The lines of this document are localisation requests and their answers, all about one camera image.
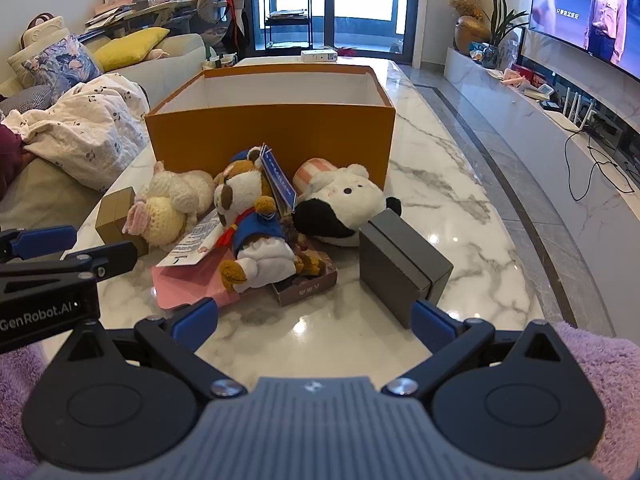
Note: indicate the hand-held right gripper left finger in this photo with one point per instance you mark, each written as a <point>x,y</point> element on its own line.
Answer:
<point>195,317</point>

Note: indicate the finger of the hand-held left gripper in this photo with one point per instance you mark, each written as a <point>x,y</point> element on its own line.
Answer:
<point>42,241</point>
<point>107,257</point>

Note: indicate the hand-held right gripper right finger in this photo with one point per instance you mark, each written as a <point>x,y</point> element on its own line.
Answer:
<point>432,325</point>

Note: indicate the pink pouch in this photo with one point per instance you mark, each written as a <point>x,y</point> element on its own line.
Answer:
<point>190,282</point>

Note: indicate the gold box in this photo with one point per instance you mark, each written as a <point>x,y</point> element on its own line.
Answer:
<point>115,215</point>

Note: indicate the dark grey box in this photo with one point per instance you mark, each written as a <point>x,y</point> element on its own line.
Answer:
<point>395,265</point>

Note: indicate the white yellow crochet plush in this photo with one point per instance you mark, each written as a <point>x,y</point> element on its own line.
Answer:
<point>170,210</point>

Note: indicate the small brown box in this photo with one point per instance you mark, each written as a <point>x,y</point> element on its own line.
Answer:
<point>306,291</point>

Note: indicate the brown dog plush blue outfit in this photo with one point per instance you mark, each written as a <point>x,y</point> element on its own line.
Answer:
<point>240,195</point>

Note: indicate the black white plush toy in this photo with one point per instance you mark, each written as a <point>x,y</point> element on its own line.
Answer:
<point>340,200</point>

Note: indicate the pink striped plush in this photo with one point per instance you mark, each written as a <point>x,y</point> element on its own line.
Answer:
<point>312,175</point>

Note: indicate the orange cardboard box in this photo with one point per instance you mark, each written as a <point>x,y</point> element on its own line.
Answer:
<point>270,135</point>

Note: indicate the beige sofa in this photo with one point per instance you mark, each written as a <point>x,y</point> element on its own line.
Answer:
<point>45,200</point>

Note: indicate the white blue striped card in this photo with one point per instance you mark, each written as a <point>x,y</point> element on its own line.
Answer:
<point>192,240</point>

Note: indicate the maroon cloth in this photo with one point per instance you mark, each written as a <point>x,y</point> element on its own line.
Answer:
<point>10,160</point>

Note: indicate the white panda print blanket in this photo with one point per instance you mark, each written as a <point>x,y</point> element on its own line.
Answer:
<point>85,125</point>

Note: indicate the grey checked pillow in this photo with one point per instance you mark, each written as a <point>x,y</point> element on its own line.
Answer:
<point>27,100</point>

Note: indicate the purple fleece garment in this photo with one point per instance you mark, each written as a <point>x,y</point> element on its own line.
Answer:
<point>600,360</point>

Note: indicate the blue floral pillow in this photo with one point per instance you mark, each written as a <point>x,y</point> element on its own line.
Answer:
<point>62,62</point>

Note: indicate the cream pillow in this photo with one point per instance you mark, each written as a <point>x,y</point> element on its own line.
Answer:
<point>25,57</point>

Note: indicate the small pink cushion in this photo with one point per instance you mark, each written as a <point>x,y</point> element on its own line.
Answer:
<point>159,54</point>

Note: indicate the yellow pillow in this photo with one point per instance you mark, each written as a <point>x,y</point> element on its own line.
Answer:
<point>130,47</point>

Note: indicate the white marble tv cabinet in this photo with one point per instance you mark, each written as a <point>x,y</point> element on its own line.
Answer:
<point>540,130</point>

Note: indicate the cluttered desk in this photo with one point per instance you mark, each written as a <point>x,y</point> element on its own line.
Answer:
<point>135,7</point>

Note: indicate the white router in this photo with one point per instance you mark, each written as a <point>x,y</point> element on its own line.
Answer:
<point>575,115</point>

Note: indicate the pink item on cabinet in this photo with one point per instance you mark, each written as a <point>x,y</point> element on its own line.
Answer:
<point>512,79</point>

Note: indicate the blue wrapped pot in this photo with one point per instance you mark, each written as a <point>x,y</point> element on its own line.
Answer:
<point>487,55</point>

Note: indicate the grey office chair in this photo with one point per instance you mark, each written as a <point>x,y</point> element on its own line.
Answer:
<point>212,2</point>

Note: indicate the colourful feather toy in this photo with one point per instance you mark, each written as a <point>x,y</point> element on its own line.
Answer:
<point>347,52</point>

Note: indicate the flat white box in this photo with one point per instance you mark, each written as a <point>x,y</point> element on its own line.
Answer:
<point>318,56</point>

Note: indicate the gold vase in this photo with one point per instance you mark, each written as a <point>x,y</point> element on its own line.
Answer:
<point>471,32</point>

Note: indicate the black shelf rack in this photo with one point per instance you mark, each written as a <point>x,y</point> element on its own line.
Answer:
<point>287,20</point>

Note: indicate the green potted plant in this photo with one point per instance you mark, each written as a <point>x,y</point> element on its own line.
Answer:
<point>500,22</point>

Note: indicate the black framed glass door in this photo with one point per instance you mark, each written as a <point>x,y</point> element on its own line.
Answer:
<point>415,10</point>

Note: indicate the dried flower bunch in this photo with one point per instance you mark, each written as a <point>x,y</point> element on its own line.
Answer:
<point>465,2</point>

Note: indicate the television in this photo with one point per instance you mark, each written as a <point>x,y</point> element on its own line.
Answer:
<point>585,5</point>

